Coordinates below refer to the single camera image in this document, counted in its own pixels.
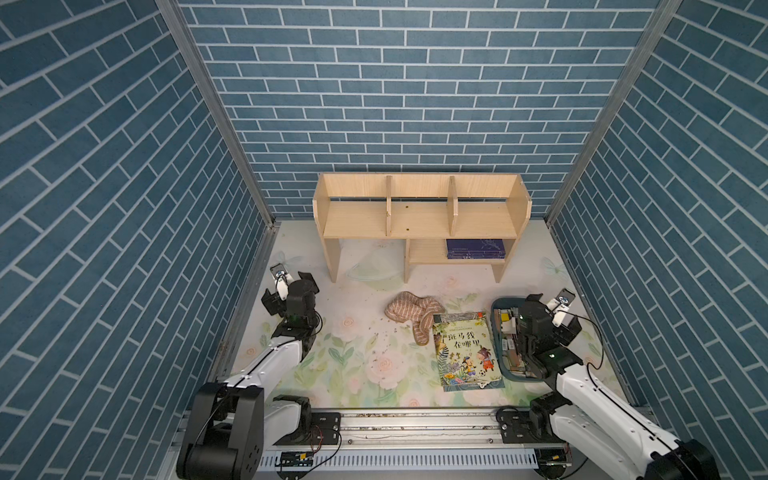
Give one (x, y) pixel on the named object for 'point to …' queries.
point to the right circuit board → (552, 460)
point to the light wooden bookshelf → (422, 209)
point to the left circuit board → (297, 459)
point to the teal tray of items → (512, 359)
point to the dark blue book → (475, 249)
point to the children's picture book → (468, 353)
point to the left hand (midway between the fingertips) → (294, 276)
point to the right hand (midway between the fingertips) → (555, 306)
